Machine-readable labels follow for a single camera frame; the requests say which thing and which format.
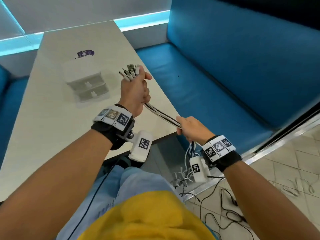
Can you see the person's left hand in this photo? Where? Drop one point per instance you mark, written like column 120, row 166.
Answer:
column 132, row 94

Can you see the person's right hand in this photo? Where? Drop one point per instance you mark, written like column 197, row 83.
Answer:
column 195, row 129

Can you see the white mini drawer box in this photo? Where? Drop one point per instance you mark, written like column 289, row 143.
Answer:
column 85, row 83

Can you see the person's right forearm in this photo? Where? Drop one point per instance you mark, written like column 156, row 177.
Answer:
column 262, row 204

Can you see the person's left forearm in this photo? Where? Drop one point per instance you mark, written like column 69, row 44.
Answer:
column 50, row 184

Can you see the grey metal table base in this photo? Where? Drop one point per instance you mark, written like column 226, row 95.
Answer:
column 165, row 154

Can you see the black marker wristband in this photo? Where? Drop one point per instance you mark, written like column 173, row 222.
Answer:
column 105, row 129
column 227, row 161

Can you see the round purple sticker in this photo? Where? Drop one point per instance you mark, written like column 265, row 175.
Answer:
column 85, row 54

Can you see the blue sofa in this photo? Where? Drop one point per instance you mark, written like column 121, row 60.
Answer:
column 11, row 109
column 237, row 72

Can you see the light blue jeans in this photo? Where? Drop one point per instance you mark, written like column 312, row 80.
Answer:
column 142, row 179

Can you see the white table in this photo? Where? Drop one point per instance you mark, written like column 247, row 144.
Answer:
column 50, row 117

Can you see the yellow shirt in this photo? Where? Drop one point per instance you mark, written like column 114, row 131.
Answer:
column 150, row 217

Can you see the silver metal floor rail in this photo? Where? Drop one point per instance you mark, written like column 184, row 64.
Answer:
column 275, row 144

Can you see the cyan wall light strips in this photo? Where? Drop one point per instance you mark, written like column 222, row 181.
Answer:
column 15, row 44

